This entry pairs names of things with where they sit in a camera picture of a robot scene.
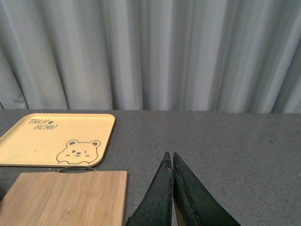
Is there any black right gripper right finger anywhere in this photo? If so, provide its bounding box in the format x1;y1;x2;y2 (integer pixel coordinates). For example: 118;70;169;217
173;153;240;226

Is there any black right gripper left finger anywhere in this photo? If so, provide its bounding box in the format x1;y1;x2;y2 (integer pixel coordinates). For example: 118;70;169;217
126;152;174;226

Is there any bamboo cutting board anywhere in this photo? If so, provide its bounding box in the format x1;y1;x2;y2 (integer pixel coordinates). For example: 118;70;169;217
0;171;127;226

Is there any yellow bear tray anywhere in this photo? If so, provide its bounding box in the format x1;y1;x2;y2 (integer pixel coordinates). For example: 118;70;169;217
0;113;115;167

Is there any grey curtain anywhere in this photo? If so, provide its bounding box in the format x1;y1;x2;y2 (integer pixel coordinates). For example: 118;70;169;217
0;0;301;113

